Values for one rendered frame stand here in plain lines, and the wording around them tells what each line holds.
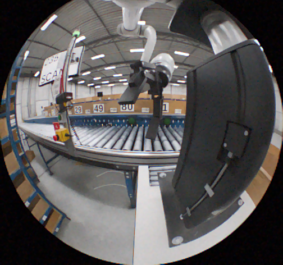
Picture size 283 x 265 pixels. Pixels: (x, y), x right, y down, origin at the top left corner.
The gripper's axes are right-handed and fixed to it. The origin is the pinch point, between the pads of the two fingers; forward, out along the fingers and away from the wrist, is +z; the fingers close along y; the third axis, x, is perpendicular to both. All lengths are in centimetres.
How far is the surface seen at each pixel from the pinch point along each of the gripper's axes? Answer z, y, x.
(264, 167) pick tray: 7, -23, 66
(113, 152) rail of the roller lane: 7.7, -21.7, -24.0
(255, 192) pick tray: 15.8, -11.5, 42.6
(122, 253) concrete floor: 98, -37, 2
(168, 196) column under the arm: 15.5, -13.1, 8.5
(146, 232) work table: 24.7, -5.2, 7.3
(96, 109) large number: -32, -30, -90
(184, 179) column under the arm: 9.4, -7.9, 10.8
